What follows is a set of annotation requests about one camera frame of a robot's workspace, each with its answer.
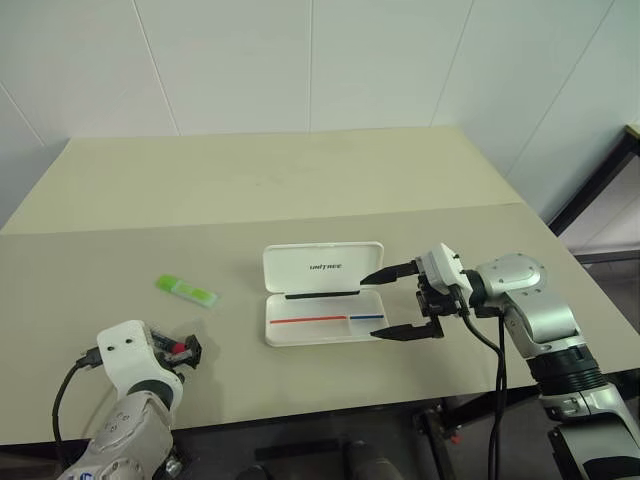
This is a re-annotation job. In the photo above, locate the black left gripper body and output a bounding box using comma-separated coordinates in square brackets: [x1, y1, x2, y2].
[157, 348, 196, 373]

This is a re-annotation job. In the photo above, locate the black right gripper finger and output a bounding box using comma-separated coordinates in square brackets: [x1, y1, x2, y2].
[368, 315, 445, 344]
[359, 258, 422, 288]

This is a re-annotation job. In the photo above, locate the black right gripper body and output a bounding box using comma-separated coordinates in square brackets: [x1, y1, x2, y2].
[415, 272, 469, 321]

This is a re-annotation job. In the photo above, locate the red marker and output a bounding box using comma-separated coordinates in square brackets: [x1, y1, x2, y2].
[151, 329, 188, 354]

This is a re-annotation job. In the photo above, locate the green marker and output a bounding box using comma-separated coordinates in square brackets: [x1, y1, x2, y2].
[155, 273, 222, 309]

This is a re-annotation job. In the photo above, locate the white plastic pencil case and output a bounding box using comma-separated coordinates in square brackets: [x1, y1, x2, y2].
[262, 241, 390, 349]

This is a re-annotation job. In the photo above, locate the small dark rounded shape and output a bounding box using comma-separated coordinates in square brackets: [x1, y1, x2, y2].
[238, 463, 281, 480]

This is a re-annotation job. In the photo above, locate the large dark rounded shape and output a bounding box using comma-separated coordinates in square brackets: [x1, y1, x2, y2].
[343, 438, 401, 480]

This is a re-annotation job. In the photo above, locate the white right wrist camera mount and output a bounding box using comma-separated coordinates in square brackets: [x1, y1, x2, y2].
[416, 243, 475, 301]

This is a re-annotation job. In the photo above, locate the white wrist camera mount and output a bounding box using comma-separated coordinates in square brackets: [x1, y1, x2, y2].
[96, 319, 185, 401]
[416, 243, 475, 301]

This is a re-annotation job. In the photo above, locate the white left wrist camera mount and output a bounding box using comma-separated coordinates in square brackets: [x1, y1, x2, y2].
[96, 319, 185, 401]

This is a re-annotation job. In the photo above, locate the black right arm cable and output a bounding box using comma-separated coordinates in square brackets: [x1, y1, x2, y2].
[492, 307, 509, 480]
[462, 299, 506, 480]

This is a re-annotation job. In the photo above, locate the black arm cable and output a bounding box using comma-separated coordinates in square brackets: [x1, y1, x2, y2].
[51, 347, 101, 456]
[492, 307, 509, 480]
[462, 299, 506, 480]

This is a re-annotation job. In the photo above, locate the black bracket with red knob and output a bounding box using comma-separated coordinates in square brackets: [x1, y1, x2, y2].
[414, 406, 464, 447]

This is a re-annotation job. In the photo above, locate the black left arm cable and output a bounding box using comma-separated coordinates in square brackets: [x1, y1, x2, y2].
[51, 347, 101, 456]

